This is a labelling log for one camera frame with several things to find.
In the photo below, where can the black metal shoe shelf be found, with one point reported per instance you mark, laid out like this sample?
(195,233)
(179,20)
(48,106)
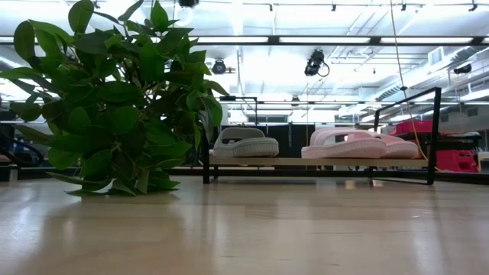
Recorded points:
(435,133)

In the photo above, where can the round black ceiling lamp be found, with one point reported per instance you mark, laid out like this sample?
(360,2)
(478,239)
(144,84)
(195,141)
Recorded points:
(219,67)

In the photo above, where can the red plastic bin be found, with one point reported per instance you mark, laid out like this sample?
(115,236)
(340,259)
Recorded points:
(414,127)
(454,160)

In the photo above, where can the grey foam slide sandal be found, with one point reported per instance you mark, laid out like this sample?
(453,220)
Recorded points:
(244,147)

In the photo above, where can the black overhead beam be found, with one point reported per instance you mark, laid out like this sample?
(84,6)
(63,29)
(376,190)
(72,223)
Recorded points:
(324,40)

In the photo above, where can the green artificial leafy plant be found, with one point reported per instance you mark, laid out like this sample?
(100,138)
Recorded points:
(114,114)

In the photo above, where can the black ceiling spotlight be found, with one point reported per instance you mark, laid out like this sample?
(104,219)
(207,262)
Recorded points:
(315,61)

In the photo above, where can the pink foam slide sandal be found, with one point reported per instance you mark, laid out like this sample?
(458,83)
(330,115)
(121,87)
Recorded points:
(401,149)
(344,149)

